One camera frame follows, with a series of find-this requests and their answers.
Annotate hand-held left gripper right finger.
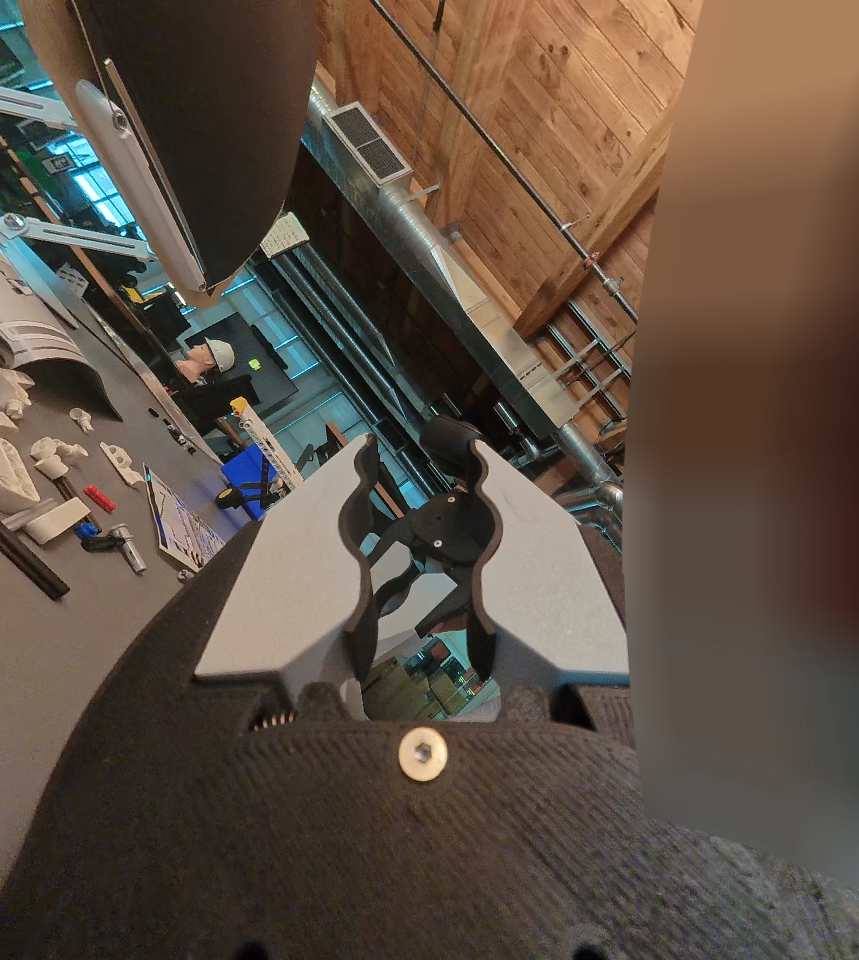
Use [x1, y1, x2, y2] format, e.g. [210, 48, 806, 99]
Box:
[465, 438, 630, 699]

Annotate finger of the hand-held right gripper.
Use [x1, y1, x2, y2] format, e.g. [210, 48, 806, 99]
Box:
[374, 536, 422, 612]
[375, 568, 470, 661]

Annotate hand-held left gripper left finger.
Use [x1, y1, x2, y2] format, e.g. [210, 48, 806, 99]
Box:
[193, 432, 382, 699]

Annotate grey lego pin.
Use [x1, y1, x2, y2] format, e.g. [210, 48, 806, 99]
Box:
[109, 523, 149, 576]

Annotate long black lego axle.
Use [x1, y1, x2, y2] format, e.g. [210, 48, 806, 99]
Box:
[0, 513, 71, 601]

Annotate open lego instruction booklet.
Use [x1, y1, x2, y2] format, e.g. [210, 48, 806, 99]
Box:
[0, 201, 125, 421]

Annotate printed sticker sheet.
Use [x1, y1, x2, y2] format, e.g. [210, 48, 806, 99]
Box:
[142, 462, 230, 576]

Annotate blue plastic bin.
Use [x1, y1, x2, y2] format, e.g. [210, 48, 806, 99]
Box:
[220, 445, 282, 520]

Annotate white perforated beam tower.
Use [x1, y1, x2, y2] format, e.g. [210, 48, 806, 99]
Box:
[230, 396, 305, 492]

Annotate black background monitor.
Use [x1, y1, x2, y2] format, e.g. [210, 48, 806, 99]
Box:
[188, 310, 301, 436]

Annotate white paper note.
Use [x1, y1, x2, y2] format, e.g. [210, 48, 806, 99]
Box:
[260, 211, 311, 261]

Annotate black ceiling pipe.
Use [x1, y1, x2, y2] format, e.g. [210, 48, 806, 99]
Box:
[368, 0, 641, 325]

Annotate white air vent grille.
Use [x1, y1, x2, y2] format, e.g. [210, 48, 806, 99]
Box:
[321, 100, 414, 186]

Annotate large black curved panel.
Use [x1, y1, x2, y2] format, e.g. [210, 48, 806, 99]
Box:
[68, 0, 320, 280]

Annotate grey wall pipes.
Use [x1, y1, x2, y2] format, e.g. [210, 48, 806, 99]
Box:
[270, 243, 438, 496]

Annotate silver metal air duct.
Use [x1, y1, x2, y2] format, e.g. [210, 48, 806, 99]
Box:
[300, 73, 627, 541]

